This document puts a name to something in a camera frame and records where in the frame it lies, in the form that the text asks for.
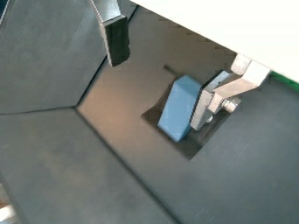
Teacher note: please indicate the blue rectangular block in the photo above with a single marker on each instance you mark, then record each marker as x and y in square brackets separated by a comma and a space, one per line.
[175, 119]

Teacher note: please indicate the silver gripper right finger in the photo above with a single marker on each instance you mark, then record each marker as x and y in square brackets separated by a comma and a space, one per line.
[221, 91]

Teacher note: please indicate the green foam shape board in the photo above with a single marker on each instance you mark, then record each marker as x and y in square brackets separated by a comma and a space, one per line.
[289, 82]

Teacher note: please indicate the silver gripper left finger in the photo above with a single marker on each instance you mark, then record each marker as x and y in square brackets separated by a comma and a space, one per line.
[114, 30]

